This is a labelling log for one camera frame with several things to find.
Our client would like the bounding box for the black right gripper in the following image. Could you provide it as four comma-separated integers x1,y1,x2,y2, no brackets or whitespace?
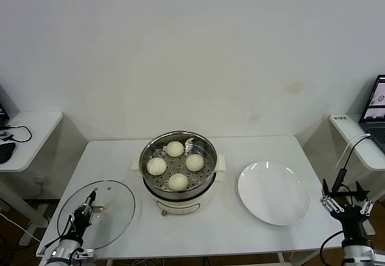
319,178,375,243

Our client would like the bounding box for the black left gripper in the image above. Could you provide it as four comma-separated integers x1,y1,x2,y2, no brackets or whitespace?
70,190,98,243

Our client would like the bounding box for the round glass pot lid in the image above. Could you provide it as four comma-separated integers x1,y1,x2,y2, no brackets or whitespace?
57,180,136,250

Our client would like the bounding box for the white steamed baozi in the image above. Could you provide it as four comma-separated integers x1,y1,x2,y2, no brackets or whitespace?
185,153,205,172
167,172,189,192
167,140,185,158
146,157,168,176

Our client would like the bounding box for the perforated steel steamer basket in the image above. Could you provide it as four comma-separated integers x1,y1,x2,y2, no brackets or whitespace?
140,130,218,196

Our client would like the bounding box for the large white table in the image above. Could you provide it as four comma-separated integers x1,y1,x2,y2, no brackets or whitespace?
36,135,352,261

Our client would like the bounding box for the round white plate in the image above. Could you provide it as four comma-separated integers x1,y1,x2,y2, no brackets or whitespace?
237,161,312,226

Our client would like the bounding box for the small white side table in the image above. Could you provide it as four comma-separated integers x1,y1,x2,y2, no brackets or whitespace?
0,111,64,246

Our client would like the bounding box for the cream electric cooking pot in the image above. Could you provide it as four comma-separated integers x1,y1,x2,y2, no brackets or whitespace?
131,153,228,218

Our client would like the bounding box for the black computer mouse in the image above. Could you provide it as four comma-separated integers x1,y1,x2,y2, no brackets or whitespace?
0,141,17,164

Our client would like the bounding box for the open laptop with bright screen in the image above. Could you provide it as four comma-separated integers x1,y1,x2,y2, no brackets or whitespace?
359,74,385,152

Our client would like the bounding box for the dark laptop with blue screen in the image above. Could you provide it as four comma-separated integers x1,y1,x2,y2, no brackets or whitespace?
0,101,10,128

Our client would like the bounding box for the black cable with adapter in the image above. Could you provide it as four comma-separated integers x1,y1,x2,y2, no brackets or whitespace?
331,135,374,206

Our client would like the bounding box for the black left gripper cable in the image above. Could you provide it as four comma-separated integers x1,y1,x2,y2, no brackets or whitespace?
42,214,76,249

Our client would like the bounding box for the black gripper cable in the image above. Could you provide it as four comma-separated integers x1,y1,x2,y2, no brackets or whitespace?
319,229,345,266
42,214,76,249

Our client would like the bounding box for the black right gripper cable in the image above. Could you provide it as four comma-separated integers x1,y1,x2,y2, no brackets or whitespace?
319,229,345,266

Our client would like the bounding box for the flat white cable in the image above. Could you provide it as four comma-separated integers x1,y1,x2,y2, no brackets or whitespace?
334,133,372,169

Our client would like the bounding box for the looped black cable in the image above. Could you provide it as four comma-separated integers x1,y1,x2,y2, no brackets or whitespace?
5,123,33,143

